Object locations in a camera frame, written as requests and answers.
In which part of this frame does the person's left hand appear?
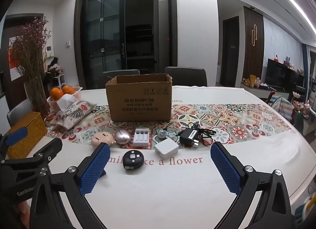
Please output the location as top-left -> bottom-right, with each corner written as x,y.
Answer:
15,199 -> 32,229

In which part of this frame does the white battery charger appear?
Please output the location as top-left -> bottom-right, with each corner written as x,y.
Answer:
133,128 -> 150,147

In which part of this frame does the black round cable reel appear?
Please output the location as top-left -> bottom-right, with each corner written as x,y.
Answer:
122,150 -> 145,170

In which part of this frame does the silver refrigerator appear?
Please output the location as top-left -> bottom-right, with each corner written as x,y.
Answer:
153,0 -> 170,68

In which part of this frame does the white television cabinet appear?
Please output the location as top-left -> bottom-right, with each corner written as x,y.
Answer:
240,82 -> 292,100

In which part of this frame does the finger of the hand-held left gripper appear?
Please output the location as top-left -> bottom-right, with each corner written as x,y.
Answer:
1,137 -> 63,178
0,127 -> 28,162

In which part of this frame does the gold wall ornament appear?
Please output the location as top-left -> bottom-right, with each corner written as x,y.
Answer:
251,25 -> 259,47

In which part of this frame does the white suited figurine keychain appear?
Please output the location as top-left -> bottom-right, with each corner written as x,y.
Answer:
157,129 -> 177,142

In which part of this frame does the brown cardboard box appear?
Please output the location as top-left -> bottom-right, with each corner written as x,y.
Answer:
105,73 -> 173,122

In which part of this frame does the floral fabric tissue box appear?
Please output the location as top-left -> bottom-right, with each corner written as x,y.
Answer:
50,95 -> 97,131

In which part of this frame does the glass vase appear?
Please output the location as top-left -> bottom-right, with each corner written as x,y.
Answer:
24,75 -> 51,119

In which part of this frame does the black power adapter with cable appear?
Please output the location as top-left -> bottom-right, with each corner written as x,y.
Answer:
179,121 -> 218,149

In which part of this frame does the white fruit basket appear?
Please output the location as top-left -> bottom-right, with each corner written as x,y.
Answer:
47,86 -> 83,110

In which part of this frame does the white cube charger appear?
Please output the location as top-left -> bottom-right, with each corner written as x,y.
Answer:
154,138 -> 179,160

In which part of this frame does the grey dining chair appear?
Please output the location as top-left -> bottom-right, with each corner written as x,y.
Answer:
102,69 -> 141,89
164,66 -> 207,87
7,99 -> 33,126

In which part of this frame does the black television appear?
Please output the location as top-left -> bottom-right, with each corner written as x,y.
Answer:
265,59 -> 306,89

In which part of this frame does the dark interior door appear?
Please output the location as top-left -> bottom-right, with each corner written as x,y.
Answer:
222,16 -> 240,88

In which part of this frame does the silver egg-shaped mouse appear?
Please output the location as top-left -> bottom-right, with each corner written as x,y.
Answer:
114,129 -> 131,145

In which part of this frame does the chair with striped cloth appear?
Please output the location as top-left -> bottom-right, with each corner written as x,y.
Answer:
268,92 -> 294,121

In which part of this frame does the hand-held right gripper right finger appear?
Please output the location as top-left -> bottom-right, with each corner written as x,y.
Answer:
210,141 -> 293,229

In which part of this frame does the white shelf rack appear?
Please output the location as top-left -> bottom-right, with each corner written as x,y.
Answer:
47,57 -> 66,89

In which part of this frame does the sliding glass door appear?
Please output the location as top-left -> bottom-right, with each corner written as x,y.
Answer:
79,0 -> 127,90

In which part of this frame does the wooden slat wall panel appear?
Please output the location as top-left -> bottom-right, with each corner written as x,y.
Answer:
243,6 -> 265,86

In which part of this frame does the yellow woven box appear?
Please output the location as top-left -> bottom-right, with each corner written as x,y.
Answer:
6,112 -> 48,160

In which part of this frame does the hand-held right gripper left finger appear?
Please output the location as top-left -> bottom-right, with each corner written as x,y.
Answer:
29,142 -> 111,229

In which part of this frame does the dried pink flower bunch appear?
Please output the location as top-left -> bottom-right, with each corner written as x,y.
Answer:
9,16 -> 53,81

